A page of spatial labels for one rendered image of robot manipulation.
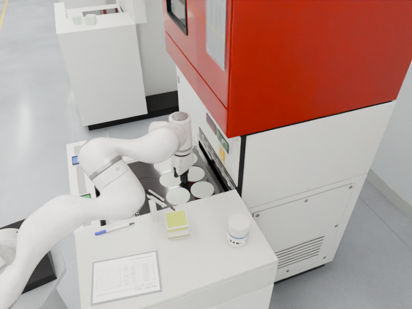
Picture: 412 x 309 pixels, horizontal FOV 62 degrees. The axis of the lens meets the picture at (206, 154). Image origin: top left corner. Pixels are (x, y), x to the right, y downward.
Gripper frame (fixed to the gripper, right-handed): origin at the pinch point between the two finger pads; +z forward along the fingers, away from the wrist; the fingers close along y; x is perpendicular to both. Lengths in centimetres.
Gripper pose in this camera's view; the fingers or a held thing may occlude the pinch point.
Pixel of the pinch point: (183, 178)
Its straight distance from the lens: 147.8
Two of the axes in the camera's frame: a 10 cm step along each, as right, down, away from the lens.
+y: -6.2, 5.0, -6.0
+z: 0.1, 7.7, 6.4
